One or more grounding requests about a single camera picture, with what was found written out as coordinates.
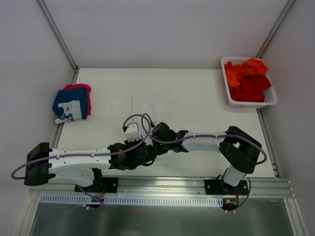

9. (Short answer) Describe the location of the white t-shirt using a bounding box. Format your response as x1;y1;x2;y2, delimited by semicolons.
130;94;170;121

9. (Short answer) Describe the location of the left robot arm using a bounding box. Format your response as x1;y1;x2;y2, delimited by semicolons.
24;141;157;192

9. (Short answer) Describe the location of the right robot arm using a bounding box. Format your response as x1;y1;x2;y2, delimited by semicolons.
151;122;262;195

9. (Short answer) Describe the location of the folded blue printed t-shirt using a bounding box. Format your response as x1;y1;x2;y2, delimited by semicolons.
52;90;83;124

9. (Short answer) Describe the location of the orange t-shirt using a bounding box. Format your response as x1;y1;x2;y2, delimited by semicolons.
224;58;268;87

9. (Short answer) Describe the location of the white plastic basket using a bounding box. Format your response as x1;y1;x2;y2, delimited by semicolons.
221;56;277;109

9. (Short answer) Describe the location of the red t-shirt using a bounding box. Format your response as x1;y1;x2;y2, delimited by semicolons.
229;75;271;102

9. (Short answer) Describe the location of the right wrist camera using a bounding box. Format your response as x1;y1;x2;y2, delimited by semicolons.
151;120;160;127

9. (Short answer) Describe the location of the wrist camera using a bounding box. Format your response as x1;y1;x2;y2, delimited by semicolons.
123;122;143;142
151;120;160;127

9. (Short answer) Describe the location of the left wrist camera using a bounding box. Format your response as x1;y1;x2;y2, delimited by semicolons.
123;122;143;142

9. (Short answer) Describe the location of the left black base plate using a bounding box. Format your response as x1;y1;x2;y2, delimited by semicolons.
82;177;119;193

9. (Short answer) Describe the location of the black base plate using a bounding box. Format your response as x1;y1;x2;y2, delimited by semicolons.
204;179;249;196
82;177;119;193

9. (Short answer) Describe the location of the white slotted cable duct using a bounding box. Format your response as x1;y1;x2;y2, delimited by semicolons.
40;194;223;207

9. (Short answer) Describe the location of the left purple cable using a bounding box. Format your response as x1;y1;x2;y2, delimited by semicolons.
11;114;152;220

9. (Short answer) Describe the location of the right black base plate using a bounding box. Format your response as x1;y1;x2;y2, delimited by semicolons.
204;179;249;196

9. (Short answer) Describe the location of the aluminium mounting rail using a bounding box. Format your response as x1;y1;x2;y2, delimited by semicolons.
29;173;295;199

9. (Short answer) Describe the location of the left aluminium frame post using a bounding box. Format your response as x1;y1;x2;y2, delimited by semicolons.
35;0;78;72

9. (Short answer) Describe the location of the aluminium frame post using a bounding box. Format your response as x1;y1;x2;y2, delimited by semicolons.
35;0;78;72
255;0;297;58

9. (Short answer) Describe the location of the right aluminium frame post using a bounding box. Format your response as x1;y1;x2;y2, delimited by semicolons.
255;0;297;58

